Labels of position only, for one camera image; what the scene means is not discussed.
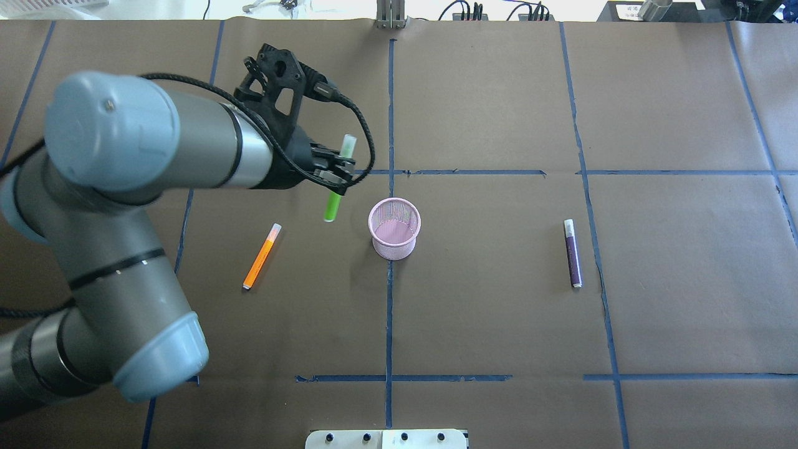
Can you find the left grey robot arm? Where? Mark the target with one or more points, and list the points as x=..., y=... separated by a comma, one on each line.
x=112, y=145

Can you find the purple highlighter pen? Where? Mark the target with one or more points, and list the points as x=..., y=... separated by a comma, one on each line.
x=574, y=269

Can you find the pink mesh pen holder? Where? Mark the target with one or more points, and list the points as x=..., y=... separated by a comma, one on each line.
x=394, y=224

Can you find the orange highlighter pen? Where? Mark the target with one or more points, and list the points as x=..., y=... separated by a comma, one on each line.
x=261, y=257

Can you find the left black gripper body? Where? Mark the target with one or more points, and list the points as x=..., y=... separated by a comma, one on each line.
x=292, y=163

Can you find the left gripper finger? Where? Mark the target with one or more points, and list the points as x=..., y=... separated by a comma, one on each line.
x=325, y=158
x=333, y=178

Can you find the aluminium frame post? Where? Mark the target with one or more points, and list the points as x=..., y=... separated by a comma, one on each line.
x=390, y=14

